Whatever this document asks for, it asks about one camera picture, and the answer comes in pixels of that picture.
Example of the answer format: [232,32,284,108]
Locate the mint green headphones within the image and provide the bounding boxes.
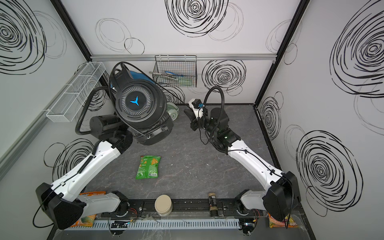
[167,103,180,121]

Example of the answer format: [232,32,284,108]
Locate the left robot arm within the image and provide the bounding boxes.
[36,87,133,230]

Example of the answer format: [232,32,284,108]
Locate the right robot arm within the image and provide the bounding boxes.
[184,87,301,225]

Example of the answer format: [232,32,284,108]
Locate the green spatula in basket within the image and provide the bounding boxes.
[150,72,194,87]

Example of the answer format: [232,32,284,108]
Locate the blue tool in basket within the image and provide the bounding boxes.
[165,71,183,77]

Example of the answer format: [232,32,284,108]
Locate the green chips bag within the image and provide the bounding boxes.
[136,156,161,180]

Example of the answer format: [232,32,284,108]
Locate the small brown bottle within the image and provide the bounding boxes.
[208,192,219,217]

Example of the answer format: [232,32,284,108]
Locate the beige round lid jar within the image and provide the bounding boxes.
[155,195,173,217]

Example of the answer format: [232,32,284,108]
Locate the colourful candy bag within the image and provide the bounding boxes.
[268,214,299,228]

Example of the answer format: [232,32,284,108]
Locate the white mesh shelf basket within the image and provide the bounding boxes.
[46,62,106,123]

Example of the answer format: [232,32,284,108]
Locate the orange snack packet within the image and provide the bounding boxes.
[71,191,106,228]

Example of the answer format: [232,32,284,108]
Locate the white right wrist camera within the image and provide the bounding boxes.
[188,99,208,119]

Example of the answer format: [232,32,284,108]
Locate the black wire basket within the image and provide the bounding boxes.
[152,55,198,88]

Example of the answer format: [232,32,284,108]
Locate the white cable duct strip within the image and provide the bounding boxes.
[67,219,241,231]

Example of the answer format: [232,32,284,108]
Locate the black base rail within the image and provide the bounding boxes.
[101,197,265,220]

